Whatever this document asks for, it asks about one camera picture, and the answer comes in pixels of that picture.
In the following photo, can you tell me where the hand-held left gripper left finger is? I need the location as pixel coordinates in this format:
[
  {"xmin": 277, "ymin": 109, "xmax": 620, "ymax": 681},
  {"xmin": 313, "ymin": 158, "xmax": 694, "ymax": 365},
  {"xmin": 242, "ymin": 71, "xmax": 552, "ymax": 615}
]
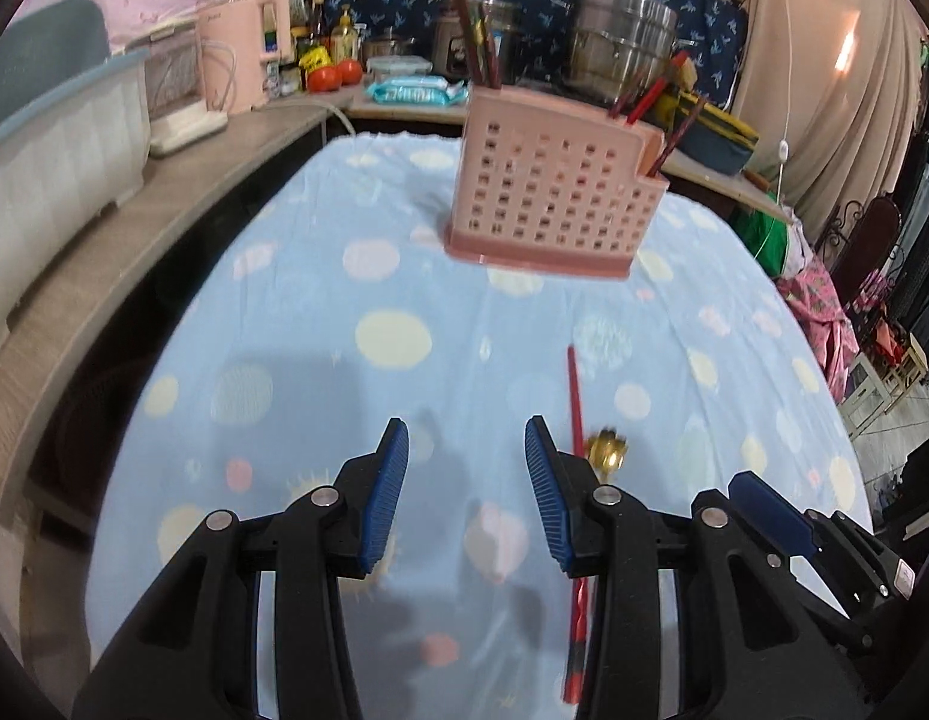
[{"xmin": 73, "ymin": 416, "xmax": 410, "ymax": 720}]

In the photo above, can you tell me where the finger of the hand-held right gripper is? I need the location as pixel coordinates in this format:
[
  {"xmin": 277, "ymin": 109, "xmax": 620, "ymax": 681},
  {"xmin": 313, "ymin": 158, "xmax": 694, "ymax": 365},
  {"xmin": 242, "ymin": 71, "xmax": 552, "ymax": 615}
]
[{"xmin": 729, "ymin": 469, "xmax": 916, "ymax": 616}]

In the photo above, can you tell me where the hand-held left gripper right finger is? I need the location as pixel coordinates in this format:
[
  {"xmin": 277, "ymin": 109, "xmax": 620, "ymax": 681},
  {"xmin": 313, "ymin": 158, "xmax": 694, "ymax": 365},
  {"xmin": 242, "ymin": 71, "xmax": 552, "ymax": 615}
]
[{"xmin": 524, "ymin": 415, "xmax": 868, "ymax": 720}]

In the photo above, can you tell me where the gold flower spoon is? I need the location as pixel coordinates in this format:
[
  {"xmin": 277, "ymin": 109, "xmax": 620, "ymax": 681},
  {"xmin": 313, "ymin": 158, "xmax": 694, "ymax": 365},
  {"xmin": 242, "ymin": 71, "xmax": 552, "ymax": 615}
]
[{"xmin": 582, "ymin": 429, "xmax": 632, "ymax": 481}]

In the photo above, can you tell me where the red chopstick black band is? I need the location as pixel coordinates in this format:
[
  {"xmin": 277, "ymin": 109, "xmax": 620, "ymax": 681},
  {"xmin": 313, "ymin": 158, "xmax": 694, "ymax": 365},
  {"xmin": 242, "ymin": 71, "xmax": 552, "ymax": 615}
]
[{"xmin": 560, "ymin": 345, "xmax": 591, "ymax": 704}]

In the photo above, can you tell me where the pink perforated utensil holder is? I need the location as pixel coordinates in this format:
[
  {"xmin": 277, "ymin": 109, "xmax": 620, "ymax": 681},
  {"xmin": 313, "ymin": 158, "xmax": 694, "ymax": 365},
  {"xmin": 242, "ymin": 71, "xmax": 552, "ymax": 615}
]
[{"xmin": 443, "ymin": 85, "xmax": 669, "ymax": 284}]

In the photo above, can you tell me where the thin red chopstick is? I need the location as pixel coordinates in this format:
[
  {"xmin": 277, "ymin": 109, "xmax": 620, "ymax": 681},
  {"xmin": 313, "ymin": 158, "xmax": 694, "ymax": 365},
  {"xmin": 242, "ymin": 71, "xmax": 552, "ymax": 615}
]
[{"xmin": 627, "ymin": 52, "xmax": 690, "ymax": 125}]

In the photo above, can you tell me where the dark red chopstick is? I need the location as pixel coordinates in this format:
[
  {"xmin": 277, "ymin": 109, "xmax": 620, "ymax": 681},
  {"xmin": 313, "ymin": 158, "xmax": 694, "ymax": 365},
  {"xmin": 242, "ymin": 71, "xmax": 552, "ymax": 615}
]
[{"xmin": 450, "ymin": 0, "xmax": 484, "ymax": 87}]

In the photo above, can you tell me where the small white stool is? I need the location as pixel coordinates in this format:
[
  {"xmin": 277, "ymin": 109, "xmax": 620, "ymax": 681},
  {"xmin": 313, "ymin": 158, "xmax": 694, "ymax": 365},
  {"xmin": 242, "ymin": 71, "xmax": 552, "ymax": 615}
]
[{"xmin": 839, "ymin": 330, "xmax": 929, "ymax": 440}]

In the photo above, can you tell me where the blue printed tablecloth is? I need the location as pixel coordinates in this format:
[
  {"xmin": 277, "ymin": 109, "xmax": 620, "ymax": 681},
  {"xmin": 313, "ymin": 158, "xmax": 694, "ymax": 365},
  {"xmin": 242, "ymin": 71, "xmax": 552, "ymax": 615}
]
[{"xmin": 85, "ymin": 133, "xmax": 877, "ymax": 720}]

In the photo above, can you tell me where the pink floral cloth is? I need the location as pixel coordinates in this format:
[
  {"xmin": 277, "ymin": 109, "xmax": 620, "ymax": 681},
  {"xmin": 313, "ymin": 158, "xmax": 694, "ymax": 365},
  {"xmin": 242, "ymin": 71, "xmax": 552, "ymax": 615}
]
[{"xmin": 777, "ymin": 259, "xmax": 859, "ymax": 398}]

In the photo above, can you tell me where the green bag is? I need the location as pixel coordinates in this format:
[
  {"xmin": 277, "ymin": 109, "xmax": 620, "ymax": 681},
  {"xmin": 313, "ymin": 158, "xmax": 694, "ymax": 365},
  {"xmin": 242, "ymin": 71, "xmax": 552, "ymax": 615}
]
[{"xmin": 730, "ymin": 206, "xmax": 810, "ymax": 278}]

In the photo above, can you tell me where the dark metal chair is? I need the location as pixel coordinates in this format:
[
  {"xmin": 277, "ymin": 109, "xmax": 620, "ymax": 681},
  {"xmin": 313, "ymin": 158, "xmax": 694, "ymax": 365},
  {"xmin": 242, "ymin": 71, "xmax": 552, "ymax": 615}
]
[{"xmin": 828, "ymin": 199, "xmax": 904, "ymax": 301}]

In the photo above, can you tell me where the wooden counter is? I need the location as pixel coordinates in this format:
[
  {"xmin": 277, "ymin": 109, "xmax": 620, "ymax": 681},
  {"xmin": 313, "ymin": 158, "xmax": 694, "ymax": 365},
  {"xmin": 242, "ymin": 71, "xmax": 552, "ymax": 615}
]
[{"xmin": 0, "ymin": 86, "xmax": 360, "ymax": 518}]

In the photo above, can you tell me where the dark blue bowl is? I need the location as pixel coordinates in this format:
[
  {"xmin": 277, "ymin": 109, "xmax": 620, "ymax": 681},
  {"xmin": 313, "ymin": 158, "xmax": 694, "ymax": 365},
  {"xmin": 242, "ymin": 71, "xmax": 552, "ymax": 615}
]
[{"xmin": 670, "ymin": 90, "xmax": 761, "ymax": 173}]

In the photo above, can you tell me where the thin brown stick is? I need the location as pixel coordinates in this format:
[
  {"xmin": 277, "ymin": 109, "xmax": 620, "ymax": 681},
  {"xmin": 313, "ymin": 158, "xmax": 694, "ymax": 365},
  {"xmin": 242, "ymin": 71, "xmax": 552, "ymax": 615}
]
[{"xmin": 650, "ymin": 101, "xmax": 705, "ymax": 173}]

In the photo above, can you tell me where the wet wipes packet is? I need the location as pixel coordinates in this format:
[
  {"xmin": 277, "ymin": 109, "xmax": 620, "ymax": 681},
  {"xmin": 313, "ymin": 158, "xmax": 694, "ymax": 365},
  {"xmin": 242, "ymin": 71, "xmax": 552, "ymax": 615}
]
[{"xmin": 365, "ymin": 76, "xmax": 469, "ymax": 106}]

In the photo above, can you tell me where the beige curtain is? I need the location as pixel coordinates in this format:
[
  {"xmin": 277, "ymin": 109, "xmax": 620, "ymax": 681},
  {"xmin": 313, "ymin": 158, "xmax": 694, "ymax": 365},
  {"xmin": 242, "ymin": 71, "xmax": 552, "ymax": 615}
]
[{"xmin": 734, "ymin": 0, "xmax": 929, "ymax": 241}]

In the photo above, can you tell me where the white appliance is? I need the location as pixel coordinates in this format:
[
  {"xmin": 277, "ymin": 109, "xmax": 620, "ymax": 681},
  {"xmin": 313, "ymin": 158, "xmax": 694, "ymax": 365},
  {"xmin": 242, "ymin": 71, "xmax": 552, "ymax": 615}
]
[{"xmin": 148, "ymin": 26, "xmax": 229, "ymax": 158}]

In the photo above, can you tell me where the lidded glass container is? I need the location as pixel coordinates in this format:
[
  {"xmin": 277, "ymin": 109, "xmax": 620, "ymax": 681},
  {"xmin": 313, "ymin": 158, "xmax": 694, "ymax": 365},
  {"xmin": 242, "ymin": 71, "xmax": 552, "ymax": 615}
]
[{"xmin": 366, "ymin": 34, "xmax": 429, "ymax": 80}]

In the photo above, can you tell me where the rice cooker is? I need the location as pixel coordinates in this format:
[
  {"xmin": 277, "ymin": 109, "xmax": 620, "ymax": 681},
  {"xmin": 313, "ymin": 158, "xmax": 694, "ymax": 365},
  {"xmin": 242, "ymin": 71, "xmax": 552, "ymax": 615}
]
[{"xmin": 432, "ymin": 0, "xmax": 521, "ymax": 83}]

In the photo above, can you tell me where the white plastic bin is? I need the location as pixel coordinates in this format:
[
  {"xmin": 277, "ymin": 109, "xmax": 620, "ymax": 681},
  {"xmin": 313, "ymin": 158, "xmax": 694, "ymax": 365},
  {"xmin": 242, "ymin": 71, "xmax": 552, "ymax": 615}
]
[{"xmin": 0, "ymin": 45, "xmax": 152, "ymax": 350}]

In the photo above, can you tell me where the stainless steel pot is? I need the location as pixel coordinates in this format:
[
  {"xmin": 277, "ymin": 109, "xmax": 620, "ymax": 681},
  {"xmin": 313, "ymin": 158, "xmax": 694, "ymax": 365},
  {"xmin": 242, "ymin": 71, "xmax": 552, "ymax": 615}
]
[{"xmin": 565, "ymin": 0, "xmax": 679, "ymax": 102}]

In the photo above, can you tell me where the yellow bottle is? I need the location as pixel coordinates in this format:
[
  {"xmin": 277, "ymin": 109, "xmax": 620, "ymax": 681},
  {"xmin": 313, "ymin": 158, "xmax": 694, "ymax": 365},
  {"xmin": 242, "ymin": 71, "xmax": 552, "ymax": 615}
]
[{"xmin": 333, "ymin": 4, "xmax": 360, "ymax": 62}]

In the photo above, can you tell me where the pink appliance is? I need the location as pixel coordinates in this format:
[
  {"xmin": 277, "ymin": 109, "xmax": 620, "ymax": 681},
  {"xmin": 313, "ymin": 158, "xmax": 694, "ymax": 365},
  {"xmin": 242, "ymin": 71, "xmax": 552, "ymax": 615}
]
[{"xmin": 196, "ymin": 0, "xmax": 293, "ymax": 115}]

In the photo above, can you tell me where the white cable with switch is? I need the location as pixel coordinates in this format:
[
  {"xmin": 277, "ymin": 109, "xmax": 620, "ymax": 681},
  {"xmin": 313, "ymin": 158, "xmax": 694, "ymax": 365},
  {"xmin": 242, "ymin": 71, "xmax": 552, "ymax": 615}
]
[{"xmin": 764, "ymin": 0, "xmax": 796, "ymax": 203}]

